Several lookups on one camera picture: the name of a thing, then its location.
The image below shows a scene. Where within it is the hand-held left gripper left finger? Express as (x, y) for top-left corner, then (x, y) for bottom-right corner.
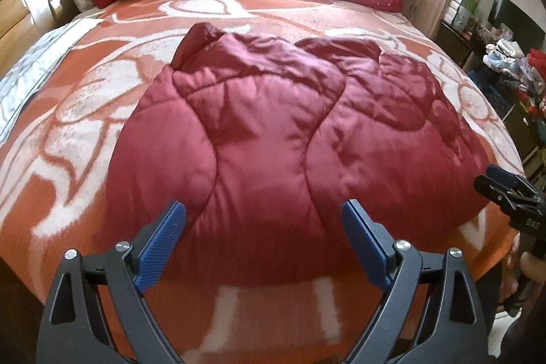
(36, 200), (187, 364)

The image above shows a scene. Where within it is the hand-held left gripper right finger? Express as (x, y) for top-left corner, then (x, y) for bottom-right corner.
(340, 199), (498, 364)

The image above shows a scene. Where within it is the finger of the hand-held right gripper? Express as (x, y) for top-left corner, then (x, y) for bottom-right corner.
(486, 164), (535, 191)
(474, 175), (515, 214)

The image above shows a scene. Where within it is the dark red padded jacket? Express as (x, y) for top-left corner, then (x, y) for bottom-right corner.
(112, 22), (495, 289)

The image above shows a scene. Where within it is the pile of mixed clothes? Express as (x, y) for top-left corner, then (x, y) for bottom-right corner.
(482, 23), (546, 130)

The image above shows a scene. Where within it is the person's right hand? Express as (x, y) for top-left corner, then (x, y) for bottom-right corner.
(503, 238), (546, 307)

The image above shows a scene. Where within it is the orange and white patterned blanket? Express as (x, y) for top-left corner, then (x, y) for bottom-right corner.
(0, 0), (525, 364)

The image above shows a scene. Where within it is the dark side table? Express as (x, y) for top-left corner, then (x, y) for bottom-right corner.
(437, 20), (478, 71)

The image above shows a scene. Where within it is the black television screen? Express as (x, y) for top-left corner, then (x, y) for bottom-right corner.
(490, 0), (525, 35)

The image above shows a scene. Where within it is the stack of small boxes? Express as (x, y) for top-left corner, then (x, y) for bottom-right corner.
(451, 0), (480, 30)

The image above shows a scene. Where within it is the white bed sheet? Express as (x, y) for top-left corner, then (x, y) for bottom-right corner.
(0, 20), (86, 145)

